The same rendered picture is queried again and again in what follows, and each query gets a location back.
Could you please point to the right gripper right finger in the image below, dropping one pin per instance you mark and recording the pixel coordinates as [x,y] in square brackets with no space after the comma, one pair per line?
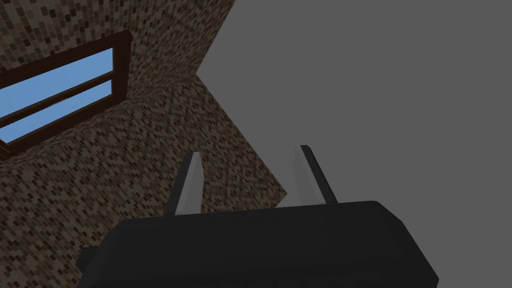
[312,180]

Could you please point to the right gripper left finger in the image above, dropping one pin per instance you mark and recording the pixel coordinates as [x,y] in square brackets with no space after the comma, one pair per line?
[188,188]

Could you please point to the dark brown framed window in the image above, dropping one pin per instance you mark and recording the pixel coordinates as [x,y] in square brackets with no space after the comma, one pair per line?
[60,92]

